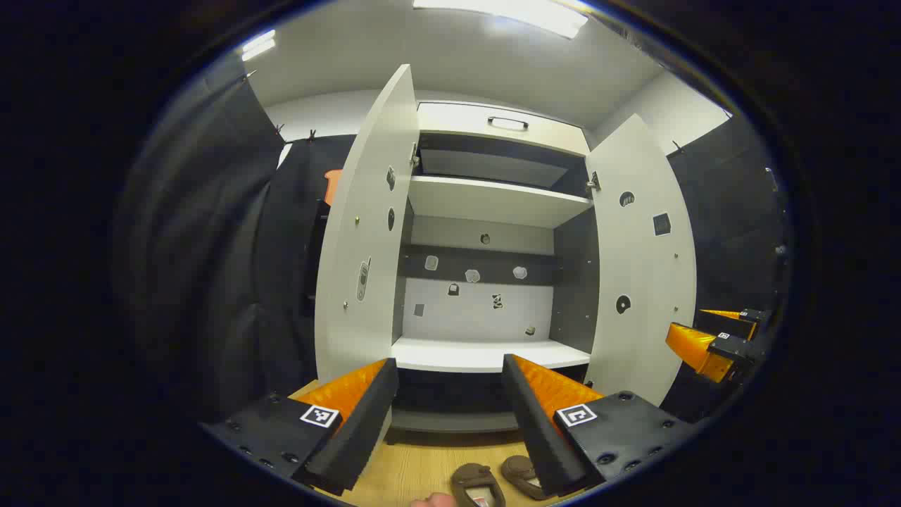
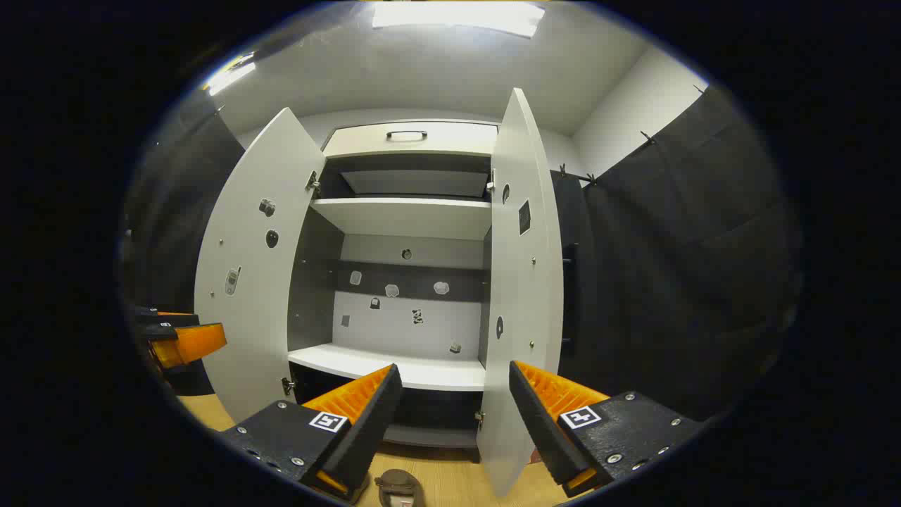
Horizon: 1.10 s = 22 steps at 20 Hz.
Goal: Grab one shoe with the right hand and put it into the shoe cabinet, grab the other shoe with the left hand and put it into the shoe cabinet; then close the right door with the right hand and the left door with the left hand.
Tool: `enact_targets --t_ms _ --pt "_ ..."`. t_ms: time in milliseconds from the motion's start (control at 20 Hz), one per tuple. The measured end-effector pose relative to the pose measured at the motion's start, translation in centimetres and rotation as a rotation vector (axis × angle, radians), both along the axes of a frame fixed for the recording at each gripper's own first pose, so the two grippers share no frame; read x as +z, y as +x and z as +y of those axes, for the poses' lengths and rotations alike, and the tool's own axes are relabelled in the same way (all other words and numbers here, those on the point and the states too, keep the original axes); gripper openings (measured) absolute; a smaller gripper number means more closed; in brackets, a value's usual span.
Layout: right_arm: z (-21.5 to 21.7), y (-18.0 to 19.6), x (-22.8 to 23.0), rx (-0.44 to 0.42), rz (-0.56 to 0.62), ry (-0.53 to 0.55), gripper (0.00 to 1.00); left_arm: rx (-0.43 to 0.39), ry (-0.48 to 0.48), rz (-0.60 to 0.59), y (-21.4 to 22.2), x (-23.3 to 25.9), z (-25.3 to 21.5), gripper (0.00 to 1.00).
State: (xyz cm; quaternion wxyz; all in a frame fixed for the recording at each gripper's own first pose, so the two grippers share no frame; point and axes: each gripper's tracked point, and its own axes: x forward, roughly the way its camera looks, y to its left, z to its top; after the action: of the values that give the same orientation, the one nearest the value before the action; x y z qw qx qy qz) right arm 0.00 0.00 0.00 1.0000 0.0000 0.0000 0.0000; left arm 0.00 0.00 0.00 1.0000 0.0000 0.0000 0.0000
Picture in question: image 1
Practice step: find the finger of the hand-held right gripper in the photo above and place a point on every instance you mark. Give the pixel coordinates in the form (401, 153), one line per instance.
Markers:
(753, 315)
(693, 346)

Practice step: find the small ceiling light panel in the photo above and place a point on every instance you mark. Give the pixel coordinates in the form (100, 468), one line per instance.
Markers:
(258, 45)

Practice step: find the brown fuzzy shoe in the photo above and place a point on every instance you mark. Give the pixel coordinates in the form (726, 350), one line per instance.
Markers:
(468, 479)
(521, 468)

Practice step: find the large ceiling light panel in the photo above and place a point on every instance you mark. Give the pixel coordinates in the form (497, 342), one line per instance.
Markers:
(535, 14)

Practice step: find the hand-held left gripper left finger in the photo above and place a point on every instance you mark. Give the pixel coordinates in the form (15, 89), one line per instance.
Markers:
(366, 422)

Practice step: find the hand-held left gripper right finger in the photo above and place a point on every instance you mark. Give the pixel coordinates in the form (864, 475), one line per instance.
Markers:
(531, 422)

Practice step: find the white cabinet door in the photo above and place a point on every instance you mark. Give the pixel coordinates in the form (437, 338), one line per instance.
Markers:
(644, 267)
(366, 211)

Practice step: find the white shoe cabinet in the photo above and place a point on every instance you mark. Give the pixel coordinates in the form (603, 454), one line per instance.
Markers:
(493, 201)

